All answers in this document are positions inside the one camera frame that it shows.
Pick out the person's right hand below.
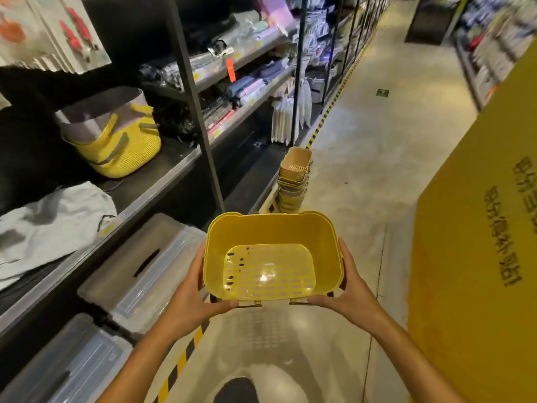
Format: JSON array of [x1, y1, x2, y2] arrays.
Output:
[[307, 237, 390, 337]]

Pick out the person's left hand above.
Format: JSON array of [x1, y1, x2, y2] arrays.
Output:
[[164, 243, 240, 341]]

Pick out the yellow rectangular basket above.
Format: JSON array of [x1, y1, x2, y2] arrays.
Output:
[[202, 211, 346, 308]]

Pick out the stack of nested baskets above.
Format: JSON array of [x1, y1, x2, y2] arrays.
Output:
[[275, 146, 314, 214]]

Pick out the person's left forearm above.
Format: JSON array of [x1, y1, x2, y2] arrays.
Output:
[[96, 318, 185, 403]]

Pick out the person's dark shorts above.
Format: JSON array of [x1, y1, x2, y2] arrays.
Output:
[[214, 377, 260, 403]]

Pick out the large clear storage box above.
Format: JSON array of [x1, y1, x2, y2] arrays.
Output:
[[77, 213, 207, 335]]

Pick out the small clear storage box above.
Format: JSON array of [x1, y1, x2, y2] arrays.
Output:
[[0, 313, 134, 403]]

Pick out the yellow square pillar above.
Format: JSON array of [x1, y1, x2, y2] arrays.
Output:
[[407, 37, 537, 403]]

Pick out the white bundled item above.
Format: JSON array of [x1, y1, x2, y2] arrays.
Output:
[[0, 181, 118, 291]]

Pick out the yellow bag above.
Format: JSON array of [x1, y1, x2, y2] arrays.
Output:
[[53, 86, 162, 179]]

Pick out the yellow black hazard tape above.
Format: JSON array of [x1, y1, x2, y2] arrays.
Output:
[[153, 3, 391, 403]]

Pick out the pile of black packaged items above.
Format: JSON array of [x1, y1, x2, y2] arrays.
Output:
[[153, 96, 235, 141]]

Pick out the pile of white flat packets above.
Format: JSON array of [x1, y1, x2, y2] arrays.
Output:
[[270, 78, 313, 146]]

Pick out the white plastic bucket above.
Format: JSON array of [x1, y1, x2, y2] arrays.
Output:
[[309, 77, 335, 105]]

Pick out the pile of purple wrapped packets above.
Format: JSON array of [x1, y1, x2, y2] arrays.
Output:
[[226, 58, 294, 106]]

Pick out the pile of pastel wrapped packets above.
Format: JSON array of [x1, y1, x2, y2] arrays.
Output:
[[140, 0, 299, 91]]

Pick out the black goods shelving unit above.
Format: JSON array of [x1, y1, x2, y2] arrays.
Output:
[[454, 0, 537, 113]]

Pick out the dark brown column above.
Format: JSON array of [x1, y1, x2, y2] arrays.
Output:
[[404, 0, 464, 46]]

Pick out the rows of assorted hanging goods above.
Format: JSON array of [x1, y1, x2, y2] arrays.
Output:
[[0, 0, 113, 75]]

